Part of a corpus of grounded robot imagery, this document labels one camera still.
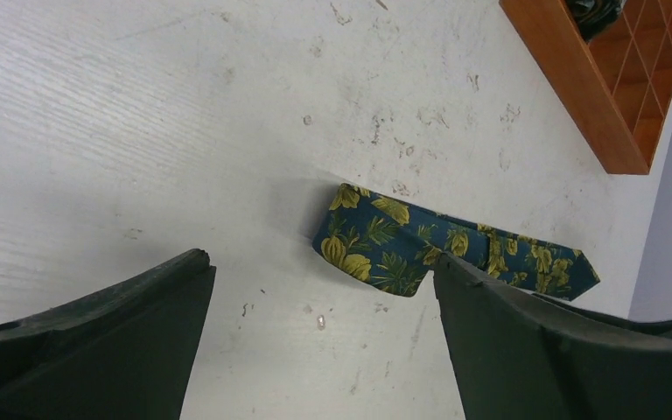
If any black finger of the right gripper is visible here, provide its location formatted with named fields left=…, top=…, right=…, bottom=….
left=534, top=293, right=672, bottom=339

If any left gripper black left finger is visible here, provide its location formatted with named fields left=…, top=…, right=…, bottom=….
left=0, top=248, right=216, bottom=419

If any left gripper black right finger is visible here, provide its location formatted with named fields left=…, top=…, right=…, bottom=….
left=434, top=254, right=672, bottom=419

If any blue yellow floral tie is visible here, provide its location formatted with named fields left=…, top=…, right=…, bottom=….
left=312, top=183, right=600, bottom=301

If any orange wooden compartment tray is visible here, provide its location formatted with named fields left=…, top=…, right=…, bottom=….
left=500, top=0, right=672, bottom=175

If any rolled dark patterned tie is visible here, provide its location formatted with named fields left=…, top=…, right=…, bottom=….
left=564, top=0, right=626, bottom=42

